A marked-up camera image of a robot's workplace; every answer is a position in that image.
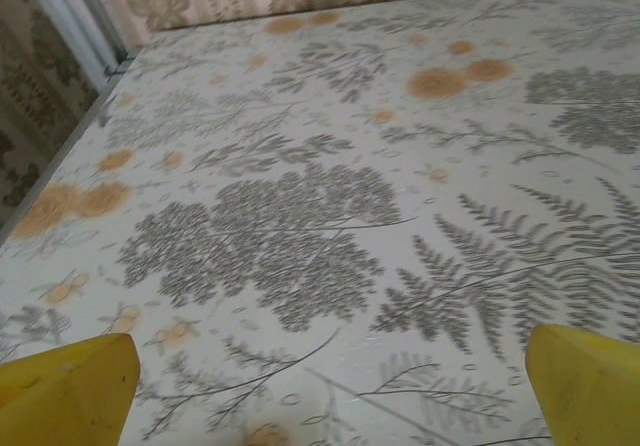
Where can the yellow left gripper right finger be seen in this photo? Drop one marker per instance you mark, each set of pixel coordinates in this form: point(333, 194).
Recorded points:
point(590, 391)

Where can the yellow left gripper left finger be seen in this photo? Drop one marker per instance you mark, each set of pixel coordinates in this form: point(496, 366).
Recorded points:
point(65, 396)

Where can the aluminium frame post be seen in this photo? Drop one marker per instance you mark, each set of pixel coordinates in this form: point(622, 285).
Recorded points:
point(75, 11)

